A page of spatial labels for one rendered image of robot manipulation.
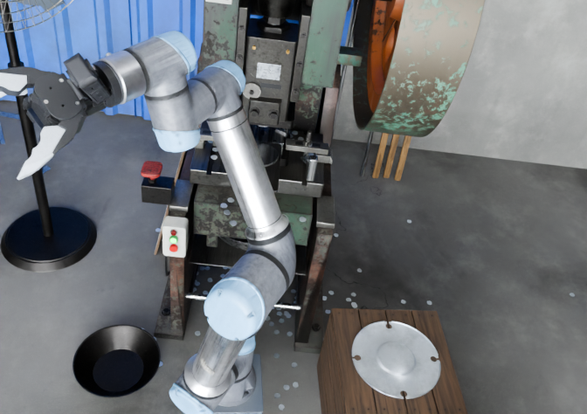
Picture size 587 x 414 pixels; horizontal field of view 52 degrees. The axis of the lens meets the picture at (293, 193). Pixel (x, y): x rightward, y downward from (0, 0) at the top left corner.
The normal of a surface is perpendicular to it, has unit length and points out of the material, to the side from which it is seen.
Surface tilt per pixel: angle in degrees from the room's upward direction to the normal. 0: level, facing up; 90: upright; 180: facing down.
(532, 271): 0
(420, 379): 0
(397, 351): 0
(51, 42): 90
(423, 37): 82
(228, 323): 83
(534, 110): 90
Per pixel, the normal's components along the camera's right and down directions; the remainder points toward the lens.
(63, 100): 0.47, -0.33
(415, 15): 0.00, 0.45
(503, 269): 0.12, -0.75
